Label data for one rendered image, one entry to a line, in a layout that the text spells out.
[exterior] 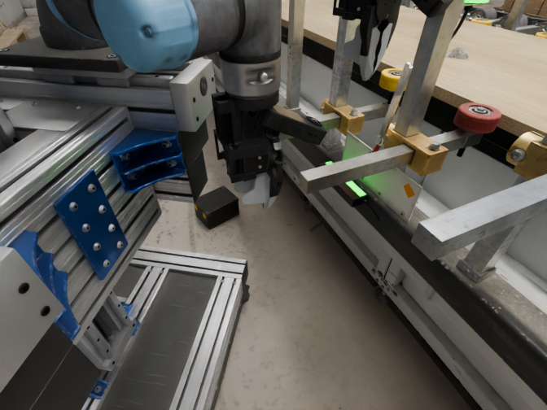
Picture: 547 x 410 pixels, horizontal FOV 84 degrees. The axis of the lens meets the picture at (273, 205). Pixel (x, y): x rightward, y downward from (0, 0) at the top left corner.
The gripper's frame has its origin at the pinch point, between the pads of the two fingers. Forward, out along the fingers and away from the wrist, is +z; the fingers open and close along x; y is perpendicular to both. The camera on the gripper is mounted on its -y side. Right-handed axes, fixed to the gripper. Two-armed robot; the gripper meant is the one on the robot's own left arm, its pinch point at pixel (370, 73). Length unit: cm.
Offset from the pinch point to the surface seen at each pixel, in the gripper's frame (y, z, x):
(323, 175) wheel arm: -2.9, 13.2, 14.7
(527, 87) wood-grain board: -17.9, 9.3, -44.9
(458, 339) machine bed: -37, 79, -22
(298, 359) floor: -1, 99, 12
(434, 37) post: -6.5, -5.9, -6.7
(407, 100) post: -4.9, 5.5, -7.2
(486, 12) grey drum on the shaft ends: 34, 16, -183
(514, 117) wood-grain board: -20.6, 9.3, -24.1
